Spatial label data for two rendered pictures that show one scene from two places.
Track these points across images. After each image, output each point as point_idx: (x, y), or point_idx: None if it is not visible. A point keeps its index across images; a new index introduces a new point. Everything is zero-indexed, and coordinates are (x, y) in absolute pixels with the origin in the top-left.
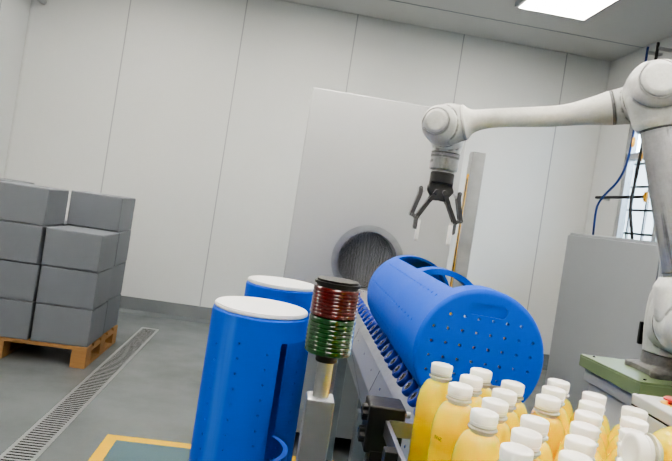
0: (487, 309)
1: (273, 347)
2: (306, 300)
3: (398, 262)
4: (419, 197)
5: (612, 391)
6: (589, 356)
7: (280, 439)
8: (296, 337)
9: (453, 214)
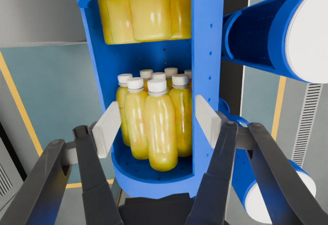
0: None
1: None
2: (253, 173)
3: (201, 132)
4: (287, 182)
5: None
6: None
7: (228, 54)
8: (286, 3)
9: (81, 154)
